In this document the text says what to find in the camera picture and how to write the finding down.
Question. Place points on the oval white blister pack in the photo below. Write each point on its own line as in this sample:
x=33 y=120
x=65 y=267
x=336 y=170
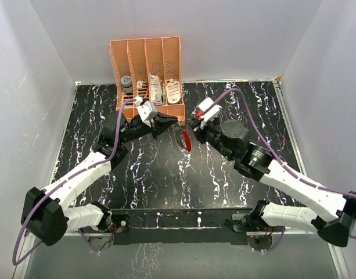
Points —
x=173 y=91

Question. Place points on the orange plastic desk organizer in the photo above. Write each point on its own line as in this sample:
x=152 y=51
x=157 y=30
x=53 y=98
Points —
x=150 y=68

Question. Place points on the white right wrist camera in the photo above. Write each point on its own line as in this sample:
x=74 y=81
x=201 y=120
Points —
x=208 y=111

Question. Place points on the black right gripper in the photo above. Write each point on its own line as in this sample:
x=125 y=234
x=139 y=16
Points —
x=200 y=132

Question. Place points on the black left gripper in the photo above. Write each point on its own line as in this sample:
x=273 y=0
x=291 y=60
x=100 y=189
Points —
x=161 y=122

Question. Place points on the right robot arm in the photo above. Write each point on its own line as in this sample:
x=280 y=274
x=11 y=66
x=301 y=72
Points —
x=329 y=214

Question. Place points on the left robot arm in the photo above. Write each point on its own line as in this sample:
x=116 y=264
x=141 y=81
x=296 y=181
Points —
x=47 y=212

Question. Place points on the white product packet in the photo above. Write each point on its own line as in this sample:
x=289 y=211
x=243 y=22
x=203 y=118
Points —
x=155 y=90

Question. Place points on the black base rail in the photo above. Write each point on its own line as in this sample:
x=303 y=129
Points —
x=189 y=226

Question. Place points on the small white card box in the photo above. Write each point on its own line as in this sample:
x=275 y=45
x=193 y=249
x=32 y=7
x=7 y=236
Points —
x=139 y=84

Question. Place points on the grey round tin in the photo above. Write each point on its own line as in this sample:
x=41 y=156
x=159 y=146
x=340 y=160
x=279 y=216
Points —
x=126 y=84

